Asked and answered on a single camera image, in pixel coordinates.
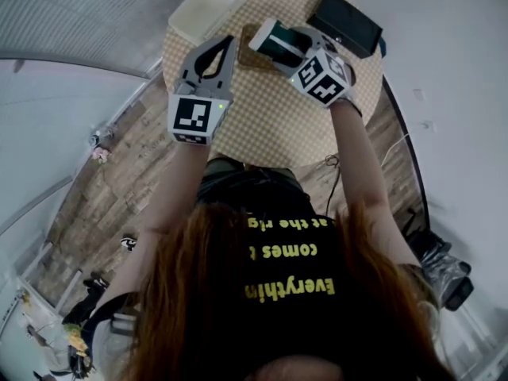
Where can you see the person's right forearm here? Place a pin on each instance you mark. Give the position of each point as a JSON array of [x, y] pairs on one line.
[[357, 157]]

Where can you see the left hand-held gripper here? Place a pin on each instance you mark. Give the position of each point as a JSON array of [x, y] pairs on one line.
[[190, 113]]

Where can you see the dark denim shorts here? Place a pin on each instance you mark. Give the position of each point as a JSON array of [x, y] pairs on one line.
[[226, 171]]

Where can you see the round table with checkered cloth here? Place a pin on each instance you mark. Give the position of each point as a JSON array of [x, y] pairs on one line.
[[270, 125]]

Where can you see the black rectangular box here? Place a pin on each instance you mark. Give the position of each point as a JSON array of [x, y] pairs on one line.
[[341, 22]]

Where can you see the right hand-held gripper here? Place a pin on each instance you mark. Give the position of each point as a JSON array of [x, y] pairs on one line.
[[321, 74]]

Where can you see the black T-shirt with yellow print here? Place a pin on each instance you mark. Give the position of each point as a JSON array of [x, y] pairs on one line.
[[285, 268]]

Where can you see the white desktop organizer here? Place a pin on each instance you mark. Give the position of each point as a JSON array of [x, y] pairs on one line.
[[198, 14]]

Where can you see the person's left forearm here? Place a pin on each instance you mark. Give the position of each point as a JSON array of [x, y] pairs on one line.
[[178, 185]]

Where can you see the plastic-wrapped dark object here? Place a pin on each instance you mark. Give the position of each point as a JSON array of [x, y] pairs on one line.
[[444, 268]]

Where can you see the pink flower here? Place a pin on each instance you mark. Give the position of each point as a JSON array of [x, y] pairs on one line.
[[101, 154]]

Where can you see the green and white box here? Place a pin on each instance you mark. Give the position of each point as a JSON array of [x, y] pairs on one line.
[[283, 46]]

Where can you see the yellow flower bunch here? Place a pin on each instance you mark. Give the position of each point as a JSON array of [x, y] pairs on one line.
[[75, 335]]

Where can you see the clear plastic bottle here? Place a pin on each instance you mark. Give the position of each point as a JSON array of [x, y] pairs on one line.
[[97, 138]]

